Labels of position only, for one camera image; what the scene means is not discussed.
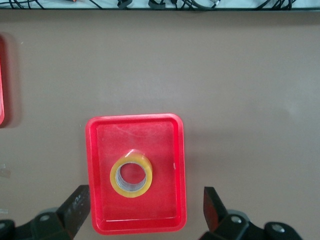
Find red tray holding pipe fittings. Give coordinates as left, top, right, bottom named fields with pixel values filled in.
left=0, top=33, right=6, bottom=127

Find yellow packing tape roll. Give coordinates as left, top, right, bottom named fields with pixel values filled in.
left=109, top=148, right=153, bottom=198

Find black cable plug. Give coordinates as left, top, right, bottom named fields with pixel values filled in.
left=147, top=0, right=167, bottom=10
left=174, top=0, right=221, bottom=11

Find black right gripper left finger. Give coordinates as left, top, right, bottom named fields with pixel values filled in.
left=29, top=184, right=91, bottom=240

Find empty-bottomed red plastic tray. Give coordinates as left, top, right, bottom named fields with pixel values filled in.
left=84, top=113, right=188, bottom=236

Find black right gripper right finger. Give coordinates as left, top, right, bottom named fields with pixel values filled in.
left=198, top=186, right=266, bottom=240

